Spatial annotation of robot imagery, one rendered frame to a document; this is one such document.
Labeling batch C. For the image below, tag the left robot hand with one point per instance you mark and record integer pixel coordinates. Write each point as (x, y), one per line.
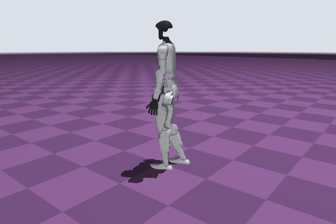
(153, 106)

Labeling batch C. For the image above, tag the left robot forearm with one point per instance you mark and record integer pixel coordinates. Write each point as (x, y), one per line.
(159, 83)

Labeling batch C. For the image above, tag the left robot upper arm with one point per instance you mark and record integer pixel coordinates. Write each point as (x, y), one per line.
(162, 53)

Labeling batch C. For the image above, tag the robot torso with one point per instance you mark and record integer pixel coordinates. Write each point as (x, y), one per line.
(170, 70)

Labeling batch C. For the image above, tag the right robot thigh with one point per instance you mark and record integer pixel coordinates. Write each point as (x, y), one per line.
(168, 122)

